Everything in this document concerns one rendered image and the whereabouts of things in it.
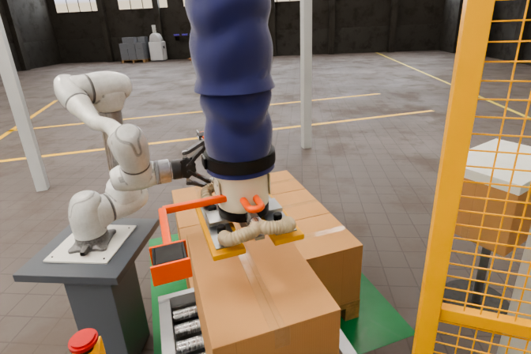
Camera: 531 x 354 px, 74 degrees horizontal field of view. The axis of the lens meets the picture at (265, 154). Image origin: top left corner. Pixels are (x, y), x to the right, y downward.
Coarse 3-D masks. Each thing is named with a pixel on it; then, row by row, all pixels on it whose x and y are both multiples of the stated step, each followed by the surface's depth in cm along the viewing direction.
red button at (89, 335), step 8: (88, 328) 93; (80, 336) 90; (88, 336) 90; (96, 336) 91; (72, 344) 88; (80, 344) 88; (88, 344) 88; (72, 352) 87; (80, 352) 87; (88, 352) 90
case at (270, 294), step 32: (192, 256) 134; (256, 256) 133; (288, 256) 132; (224, 288) 117; (256, 288) 116; (288, 288) 116; (320, 288) 115; (224, 320) 105; (256, 320) 104; (288, 320) 104; (320, 320) 105; (224, 352) 97; (256, 352) 101; (288, 352) 106; (320, 352) 110
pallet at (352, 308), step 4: (356, 300) 217; (344, 304) 214; (348, 304) 215; (352, 304) 217; (356, 304) 218; (344, 308) 215; (348, 308) 217; (352, 308) 218; (356, 308) 219; (344, 312) 219; (348, 312) 218; (352, 312) 219; (356, 312) 220; (344, 316) 220; (348, 316) 219; (352, 316) 220; (356, 316) 221
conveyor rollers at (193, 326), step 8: (176, 312) 160; (184, 312) 161; (192, 312) 161; (176, 320) 160; (176, 328) 152; (184, 328) 152; (192, 328) 153; (200, 328) 154; (176, 336) 151; (200, 336) 148; (176, 344) 145; (184, 344) 145; (192, 344) 145; (200, 344) 146; (184, 352) 144
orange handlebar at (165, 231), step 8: (192, 200) 107; (200, 200) 106; (208, 200) 107; (216, 200) 108; (224, 200) 109; (240, 200) 107; (256, 200) 106; (160, 208) 103; (168, 208) 103; (176, 208) 104; (184, 208) 105; (192, 208) 106; (248, 208) 101; (256, 208) 101; (160, 216) 99; (160, 224) 94; (168, 224) 95; (168, 232) 90; (168, 240) 87
